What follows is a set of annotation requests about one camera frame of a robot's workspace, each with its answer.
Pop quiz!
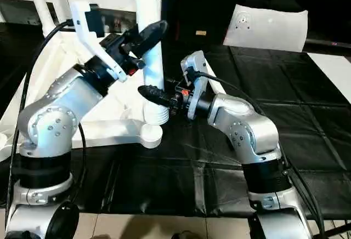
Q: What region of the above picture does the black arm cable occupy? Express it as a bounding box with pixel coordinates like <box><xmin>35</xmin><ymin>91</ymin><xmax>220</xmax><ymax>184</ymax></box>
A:
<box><xmin>189</xmin><ymin>72</ymin><xmax>330</xmax><ymax>239</ymax></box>
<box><xmin>4</xmin><ymin>20</ymin><xmax>77</xmax><ymax>212</ymax></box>

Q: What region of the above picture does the white plastic table leg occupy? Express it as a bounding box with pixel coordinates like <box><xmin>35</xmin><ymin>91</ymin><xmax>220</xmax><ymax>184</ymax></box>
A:
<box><xmin>25</xmin><ymin>0</ymin><xmax>56</xmax><ymax>37</ymax></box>
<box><xmin>133</xmin><ymin>0</ymin><xmax>168</xmax><ymax>126</ymax></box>
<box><xmin>206</xmin><ymin>75</ymin><xmax>225</xmax><ymax>95</ymax></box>

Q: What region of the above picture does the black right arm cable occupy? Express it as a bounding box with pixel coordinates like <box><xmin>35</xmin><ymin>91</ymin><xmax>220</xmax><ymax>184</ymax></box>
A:
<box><xmin>189</xmin><ymin>72</ymin><xmax>330</xmax><ymax>239</ymax></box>

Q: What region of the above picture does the white plastic table top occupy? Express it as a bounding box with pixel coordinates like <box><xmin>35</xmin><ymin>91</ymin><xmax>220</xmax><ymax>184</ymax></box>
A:
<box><xmin>0</xmin><ymin>31</ymin><xmax>164</xmax><ymax>162</ymax></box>

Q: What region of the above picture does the flat white board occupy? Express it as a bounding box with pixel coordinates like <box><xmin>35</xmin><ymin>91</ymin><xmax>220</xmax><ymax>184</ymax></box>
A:
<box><xmin>307</xmin><ymin>51</ymin><xmax>351</xmax><ymax>96</ymax></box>

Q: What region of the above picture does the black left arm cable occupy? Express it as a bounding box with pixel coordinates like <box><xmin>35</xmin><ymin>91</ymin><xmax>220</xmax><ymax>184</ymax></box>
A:
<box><xmin>4</xmin><ymin>20</ymin><xmax>77</xmax><ymax>212</ymax></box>

